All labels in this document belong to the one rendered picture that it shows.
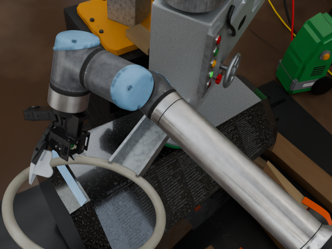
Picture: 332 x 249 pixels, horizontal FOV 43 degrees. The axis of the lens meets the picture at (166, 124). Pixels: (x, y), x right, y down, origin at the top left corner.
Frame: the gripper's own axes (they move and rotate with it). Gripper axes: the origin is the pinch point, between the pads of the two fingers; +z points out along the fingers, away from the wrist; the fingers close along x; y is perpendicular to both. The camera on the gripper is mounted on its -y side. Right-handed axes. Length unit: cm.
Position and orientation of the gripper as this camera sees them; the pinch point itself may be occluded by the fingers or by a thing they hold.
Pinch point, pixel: (51, 170)
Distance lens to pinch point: 111.2
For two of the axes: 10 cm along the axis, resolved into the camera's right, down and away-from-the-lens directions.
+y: 8.3, 4.4, -3.5
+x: 5.1, -3.2, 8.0
